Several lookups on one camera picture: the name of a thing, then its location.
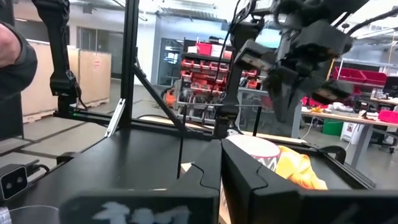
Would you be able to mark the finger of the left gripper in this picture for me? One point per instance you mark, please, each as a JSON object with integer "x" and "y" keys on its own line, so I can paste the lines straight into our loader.
{"x": 286, "y": 93}
{"x": 332, "y": 91}

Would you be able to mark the red storage bins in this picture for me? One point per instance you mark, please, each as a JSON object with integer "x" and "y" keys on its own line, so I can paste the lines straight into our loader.
{"x": 360, "y": 76}

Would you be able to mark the light wooden crates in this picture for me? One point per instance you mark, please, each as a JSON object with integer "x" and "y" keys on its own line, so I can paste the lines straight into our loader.
{"x": 93, "y": 77}

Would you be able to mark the green bin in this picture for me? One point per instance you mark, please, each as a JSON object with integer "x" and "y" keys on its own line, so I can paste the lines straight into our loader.
{"x": 332, "y": 127}

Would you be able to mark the black aluminium table frame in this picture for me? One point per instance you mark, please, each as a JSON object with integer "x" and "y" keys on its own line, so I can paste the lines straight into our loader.
{"x": 129, "y": 62}

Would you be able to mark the clear glass footed cup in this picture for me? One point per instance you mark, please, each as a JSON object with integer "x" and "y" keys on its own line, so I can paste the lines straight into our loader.
{"x": 31, "y": 216}

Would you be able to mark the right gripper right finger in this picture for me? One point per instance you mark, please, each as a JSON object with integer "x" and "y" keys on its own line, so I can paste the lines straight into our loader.
{"x": 264, "y": 199}

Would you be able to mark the rack of red bins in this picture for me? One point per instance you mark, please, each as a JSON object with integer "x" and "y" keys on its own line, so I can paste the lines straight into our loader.
{"x": 202, "y": 77}

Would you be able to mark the person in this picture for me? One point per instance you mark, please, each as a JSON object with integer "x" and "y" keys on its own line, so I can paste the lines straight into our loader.
{"x": 18, "y": 77}

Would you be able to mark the cluttered work table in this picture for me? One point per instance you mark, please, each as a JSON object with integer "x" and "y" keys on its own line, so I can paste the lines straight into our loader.
{"x": 342, "y": 118}

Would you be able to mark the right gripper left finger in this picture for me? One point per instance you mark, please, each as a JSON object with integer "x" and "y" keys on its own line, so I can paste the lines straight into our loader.
{"x": 192, "y": 196}

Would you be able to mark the small grey depth camera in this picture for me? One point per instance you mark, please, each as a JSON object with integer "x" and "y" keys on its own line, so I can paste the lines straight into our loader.
{"x": 12, "y": 182}

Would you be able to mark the orange cloth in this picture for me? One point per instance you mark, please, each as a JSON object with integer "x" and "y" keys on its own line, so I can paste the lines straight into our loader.
{"x": 295, "y": 168}

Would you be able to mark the person's hand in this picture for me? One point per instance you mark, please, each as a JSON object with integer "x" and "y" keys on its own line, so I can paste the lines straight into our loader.
{"x": 7, "y": 46}

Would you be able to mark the white grey patterned mug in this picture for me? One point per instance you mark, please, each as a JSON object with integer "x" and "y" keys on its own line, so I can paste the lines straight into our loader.
{"x": 255, "y": 146}

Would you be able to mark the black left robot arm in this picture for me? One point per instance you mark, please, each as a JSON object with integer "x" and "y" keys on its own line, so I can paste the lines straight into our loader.
{"x": 236, "y": 84}

